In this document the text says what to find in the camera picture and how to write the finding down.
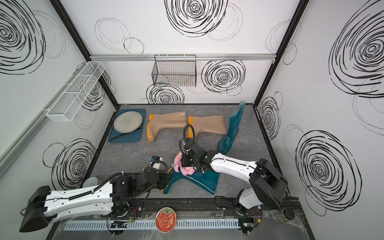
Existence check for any black wire basket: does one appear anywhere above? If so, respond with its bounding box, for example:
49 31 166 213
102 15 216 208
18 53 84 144
152 61 197 87

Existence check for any beige rubber boot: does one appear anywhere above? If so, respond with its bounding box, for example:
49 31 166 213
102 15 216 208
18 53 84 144
147 112 187 143
188 115 227 137

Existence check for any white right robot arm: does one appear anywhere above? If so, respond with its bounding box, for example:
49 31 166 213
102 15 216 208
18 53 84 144
179 138 288 211

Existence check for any black mounting rail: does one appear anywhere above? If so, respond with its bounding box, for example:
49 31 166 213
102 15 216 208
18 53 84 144
59 196 304 218

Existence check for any small jar black lid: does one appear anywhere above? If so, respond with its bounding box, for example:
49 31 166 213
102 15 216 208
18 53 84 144
283 208 296 222

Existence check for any teal rectangular tray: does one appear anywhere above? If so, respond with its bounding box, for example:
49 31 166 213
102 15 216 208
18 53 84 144
108 109 146 144

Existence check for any copper tape roll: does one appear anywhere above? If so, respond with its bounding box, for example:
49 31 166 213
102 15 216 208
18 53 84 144
82 177 101 188

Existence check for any grey wall rail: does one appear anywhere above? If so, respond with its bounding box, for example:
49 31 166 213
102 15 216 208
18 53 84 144
90 53 276 62

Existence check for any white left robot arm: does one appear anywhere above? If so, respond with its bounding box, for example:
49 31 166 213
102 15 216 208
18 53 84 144
19 168 171 233

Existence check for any white wire shelf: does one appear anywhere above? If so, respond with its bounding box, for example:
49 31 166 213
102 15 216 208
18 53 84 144
46 62 106 122

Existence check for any grey round plate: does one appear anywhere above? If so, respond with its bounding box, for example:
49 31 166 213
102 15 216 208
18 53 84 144
114 111 143 134

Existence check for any beige rubber boot left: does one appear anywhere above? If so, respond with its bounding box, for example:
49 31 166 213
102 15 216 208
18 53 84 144
147 112 187 143

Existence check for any pink microfiber cloth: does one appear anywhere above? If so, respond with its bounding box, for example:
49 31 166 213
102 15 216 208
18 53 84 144
173 151 196 177

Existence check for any green rubber boot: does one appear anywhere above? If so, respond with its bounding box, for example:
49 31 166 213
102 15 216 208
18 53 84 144
161 164 220 195
217 101 246 155

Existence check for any white slotted cable duct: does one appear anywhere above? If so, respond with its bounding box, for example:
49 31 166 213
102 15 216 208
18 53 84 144
64 219 240 231

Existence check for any beige rubber boot right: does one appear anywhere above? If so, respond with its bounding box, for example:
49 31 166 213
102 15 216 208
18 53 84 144
188 115 227 137

